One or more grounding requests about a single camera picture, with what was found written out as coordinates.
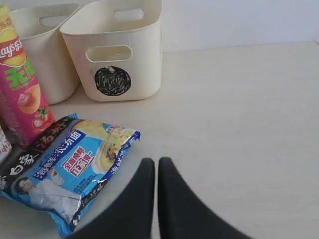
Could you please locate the orange instant noodle packet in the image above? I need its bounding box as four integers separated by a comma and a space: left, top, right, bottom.
0, 127, 12, 163

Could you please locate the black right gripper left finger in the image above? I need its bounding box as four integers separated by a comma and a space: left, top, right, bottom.
70, 158, 155, 239

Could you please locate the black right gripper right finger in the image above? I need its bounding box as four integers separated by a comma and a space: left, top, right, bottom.
158, 157, 249, 239

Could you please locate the cream bin hexagon mark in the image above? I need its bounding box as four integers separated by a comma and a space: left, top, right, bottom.
10, 3, 80, 105

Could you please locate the cream bin circle mark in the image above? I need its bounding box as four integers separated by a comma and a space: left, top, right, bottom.
60, 0, 162, 102

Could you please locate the blue instant noodle packet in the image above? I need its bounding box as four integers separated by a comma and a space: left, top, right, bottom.
0, 116, 141, 238

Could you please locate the pink Lays chips can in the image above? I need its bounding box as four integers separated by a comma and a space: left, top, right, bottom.
0, 4, 54, 148

